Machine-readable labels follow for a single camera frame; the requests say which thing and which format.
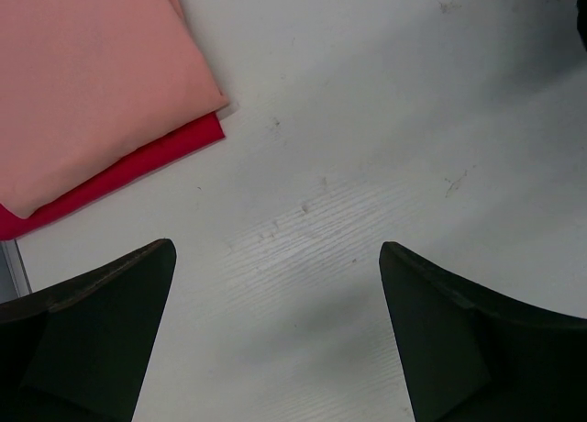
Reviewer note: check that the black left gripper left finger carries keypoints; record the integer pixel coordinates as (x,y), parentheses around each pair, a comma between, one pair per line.
(79,350)

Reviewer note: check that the folded pink t-shirt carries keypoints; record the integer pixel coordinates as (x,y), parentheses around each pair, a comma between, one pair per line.
(86,82)

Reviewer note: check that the black t-shirt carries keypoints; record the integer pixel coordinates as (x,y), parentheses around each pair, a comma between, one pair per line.
(581,22)

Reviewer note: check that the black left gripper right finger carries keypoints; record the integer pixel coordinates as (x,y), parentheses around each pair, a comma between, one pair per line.
(469,353)

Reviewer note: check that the folded red t-shirt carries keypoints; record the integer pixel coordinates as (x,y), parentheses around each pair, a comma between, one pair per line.
(174,146)

